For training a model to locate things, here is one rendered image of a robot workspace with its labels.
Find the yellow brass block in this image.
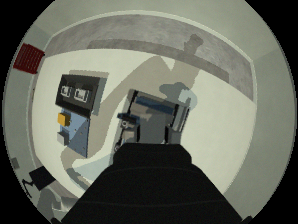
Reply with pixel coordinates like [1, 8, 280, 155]
[57, 113, 71, 126]

